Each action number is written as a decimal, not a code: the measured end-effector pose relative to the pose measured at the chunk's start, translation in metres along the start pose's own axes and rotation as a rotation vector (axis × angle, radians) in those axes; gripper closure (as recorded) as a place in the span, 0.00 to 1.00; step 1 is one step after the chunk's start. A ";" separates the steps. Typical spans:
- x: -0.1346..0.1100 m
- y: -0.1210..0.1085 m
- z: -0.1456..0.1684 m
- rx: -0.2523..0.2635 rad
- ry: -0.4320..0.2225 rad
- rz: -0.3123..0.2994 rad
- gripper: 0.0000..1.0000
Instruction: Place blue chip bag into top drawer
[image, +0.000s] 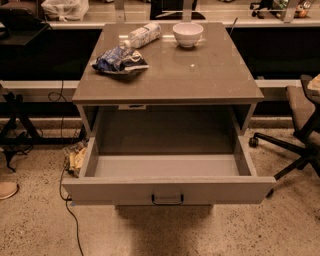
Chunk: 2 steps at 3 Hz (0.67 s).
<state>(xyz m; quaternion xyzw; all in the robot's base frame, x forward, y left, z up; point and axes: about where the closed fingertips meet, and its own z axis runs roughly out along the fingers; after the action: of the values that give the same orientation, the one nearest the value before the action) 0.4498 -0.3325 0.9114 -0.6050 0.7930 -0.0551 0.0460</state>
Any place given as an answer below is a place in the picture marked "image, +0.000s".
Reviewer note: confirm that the open grey top drawer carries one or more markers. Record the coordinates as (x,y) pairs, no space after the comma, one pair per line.
(195,151)

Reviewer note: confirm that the black drawer handle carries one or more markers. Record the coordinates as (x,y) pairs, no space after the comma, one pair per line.
(170,201)

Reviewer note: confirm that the white ceramic bowl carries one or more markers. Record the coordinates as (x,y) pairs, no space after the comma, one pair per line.
(187,34)

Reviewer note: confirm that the yellow crumpled wrappers on floor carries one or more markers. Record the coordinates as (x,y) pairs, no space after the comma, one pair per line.
(74,157)

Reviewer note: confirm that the black metal stand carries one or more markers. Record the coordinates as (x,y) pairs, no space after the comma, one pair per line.
(19,130)

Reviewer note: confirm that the white plastic bag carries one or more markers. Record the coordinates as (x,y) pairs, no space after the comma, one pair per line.
(65,10)

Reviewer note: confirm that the grey cabinet with glass top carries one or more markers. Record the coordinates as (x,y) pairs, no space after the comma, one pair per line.
(212,72)

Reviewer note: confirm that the clear plastic water bottle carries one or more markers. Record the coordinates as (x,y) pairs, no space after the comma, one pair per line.
(142,36)

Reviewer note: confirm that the blue chip bag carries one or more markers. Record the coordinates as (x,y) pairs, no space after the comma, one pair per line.
(120,60)

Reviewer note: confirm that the pink shoe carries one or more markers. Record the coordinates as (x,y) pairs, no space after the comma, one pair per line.
(8,189)

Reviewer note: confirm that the black office chair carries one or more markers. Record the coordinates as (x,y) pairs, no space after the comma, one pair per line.
(304,102)

